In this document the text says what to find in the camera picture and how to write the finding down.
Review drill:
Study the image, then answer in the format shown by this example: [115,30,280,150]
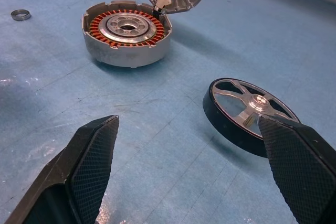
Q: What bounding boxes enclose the small steel bearing ring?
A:
[10,9,32,21]

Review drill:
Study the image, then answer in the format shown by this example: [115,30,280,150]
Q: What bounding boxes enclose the blue plastic table cover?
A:
[0,0,336,224]

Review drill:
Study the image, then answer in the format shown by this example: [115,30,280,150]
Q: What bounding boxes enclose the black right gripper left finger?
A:
[5,114,120,224]

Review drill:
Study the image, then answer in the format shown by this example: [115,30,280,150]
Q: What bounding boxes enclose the grey round metal part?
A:
[81,0,173,69]

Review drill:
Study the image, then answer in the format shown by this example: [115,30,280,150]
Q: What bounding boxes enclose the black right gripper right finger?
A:
[258,114,336,224]

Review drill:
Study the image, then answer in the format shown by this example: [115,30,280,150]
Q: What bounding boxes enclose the black rotor silver spokes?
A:
[202,77,301,158]

